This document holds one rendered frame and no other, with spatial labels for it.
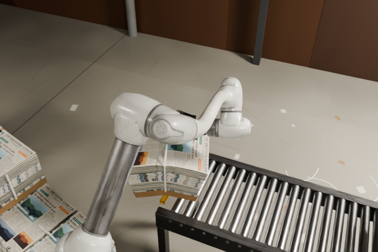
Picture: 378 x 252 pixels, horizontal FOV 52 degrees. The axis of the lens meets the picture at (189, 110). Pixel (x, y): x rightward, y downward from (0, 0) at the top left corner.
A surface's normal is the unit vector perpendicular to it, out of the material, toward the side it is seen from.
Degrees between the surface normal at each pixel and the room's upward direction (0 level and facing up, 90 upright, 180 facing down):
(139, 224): 0
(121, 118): 58
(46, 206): 1
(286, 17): 90
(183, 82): 0
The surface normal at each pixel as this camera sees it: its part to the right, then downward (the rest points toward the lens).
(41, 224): 0.00, -0.77
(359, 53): -0.38, 0.58
